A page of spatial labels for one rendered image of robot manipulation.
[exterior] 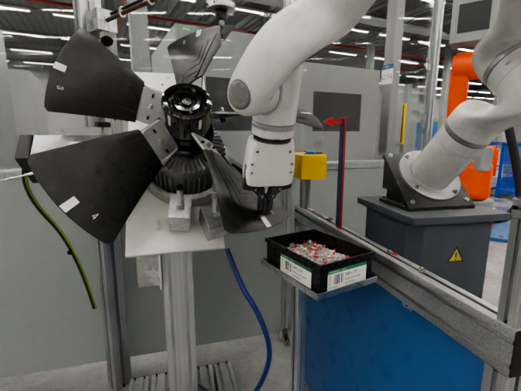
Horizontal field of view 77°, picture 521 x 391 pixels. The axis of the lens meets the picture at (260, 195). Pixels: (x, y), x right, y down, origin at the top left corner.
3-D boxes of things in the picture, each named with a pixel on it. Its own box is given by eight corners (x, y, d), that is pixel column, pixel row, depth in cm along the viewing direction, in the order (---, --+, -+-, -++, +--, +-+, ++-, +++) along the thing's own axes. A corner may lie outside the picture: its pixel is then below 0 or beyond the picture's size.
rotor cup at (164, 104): (148, 126, 87) (143, 88, 76) (195, 108, 94) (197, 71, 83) (176, 165, 83) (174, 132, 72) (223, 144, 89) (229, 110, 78)
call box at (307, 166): (286, 178, 133) (286, 151, 131) (308, 177, 136) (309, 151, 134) (301, 184, 118) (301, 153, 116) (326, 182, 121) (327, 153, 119)
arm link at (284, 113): (277, 130, 57) (303, 122, 64) (287, 48, 51) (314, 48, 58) (240, 119, 62) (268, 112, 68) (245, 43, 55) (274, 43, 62)
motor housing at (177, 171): (146, 202, 93) (142, 177, 82) (146, 138, 104) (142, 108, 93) (227, 198, 99) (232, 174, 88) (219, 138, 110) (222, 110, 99)
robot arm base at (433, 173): (447, 156, 107) (486, 112, 92) (467, 204, 96) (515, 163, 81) (392, 150, 105) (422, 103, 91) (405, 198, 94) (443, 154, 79)
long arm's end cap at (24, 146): (48, 160, 93) (32, 134, 84) (44, 183, 90) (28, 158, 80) (36, 160, 93) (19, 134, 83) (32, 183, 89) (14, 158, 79)
